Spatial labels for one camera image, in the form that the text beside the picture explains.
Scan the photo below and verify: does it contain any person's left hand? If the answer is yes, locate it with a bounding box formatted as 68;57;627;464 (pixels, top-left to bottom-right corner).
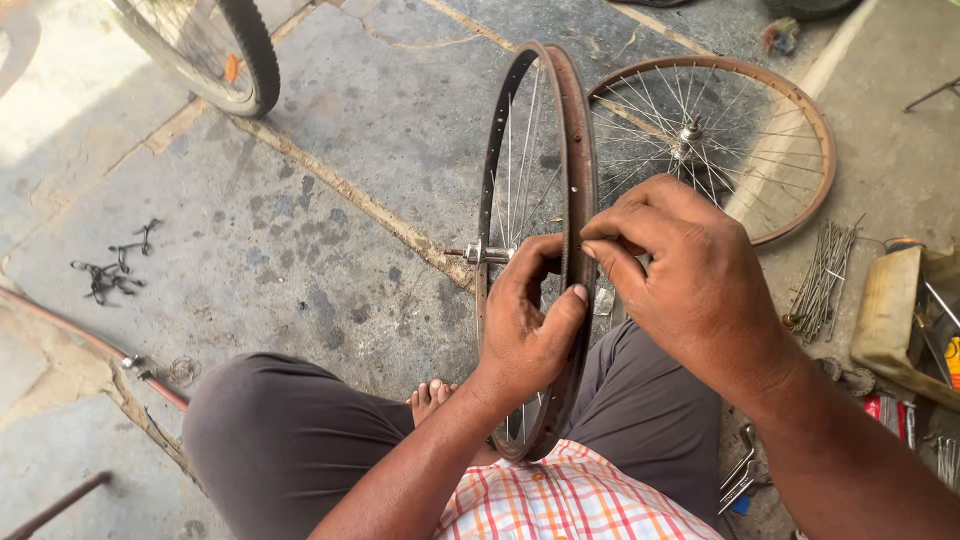
478;232;591;411

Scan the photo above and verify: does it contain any person's right hand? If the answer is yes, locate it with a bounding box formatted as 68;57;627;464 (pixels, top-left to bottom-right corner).
580;174;805;406

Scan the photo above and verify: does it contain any rusty spoked bicycle wheel rim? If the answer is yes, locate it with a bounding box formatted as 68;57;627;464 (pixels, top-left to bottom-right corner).
442;40;600;463

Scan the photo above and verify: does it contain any person's bare foot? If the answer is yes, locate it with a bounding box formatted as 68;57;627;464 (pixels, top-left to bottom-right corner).
407;378;459;429

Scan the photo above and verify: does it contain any bundle of loose metal spokes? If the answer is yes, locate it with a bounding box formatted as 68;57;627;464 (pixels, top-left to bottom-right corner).
781;216;865;346

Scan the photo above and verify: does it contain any brown-rimmed spoked bicycle wheel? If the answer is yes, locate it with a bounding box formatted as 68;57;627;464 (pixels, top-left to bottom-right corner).
587;54;838;248

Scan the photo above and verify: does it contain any person's checked shirt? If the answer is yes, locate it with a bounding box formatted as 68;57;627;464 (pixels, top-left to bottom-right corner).
433;438;726;540

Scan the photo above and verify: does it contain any grey metal sprocket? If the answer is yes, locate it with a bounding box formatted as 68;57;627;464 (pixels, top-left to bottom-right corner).
816;355;877;399

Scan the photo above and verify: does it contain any pair of steel wrenches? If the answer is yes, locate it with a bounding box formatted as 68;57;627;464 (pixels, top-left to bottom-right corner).
717;423;760;516

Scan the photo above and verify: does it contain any wooden tool box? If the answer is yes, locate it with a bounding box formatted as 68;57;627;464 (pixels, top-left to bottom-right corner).
849;238;960;414

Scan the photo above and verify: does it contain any red packet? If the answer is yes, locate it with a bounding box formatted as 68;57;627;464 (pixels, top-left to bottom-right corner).
862;393;918;451

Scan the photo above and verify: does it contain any crumpled coloured rag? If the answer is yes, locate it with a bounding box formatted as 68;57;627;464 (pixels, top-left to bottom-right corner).
759;16;801;57

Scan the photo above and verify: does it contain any black rubber tyre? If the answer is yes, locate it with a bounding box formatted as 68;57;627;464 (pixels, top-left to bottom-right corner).
763;0;864;21

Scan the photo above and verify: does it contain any thin dark metal rod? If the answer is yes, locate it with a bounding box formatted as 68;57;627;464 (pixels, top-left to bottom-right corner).
902;75;960;114

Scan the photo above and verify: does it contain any bicycle wheel with black tyre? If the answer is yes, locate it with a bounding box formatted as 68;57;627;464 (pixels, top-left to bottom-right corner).
111;0;282;120

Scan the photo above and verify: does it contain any heap of black metal scraps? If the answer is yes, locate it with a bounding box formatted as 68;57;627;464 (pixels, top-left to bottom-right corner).
69;218;163;308

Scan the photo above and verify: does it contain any rusty metal rod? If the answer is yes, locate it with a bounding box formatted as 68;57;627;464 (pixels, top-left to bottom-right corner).
0;470;114;540

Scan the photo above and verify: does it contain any small coil of wire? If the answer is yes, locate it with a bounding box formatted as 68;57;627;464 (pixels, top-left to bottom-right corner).
168;355;203;388

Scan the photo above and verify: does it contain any reddish rubber hose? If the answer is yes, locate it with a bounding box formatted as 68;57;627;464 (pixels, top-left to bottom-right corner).
0;285;190;413

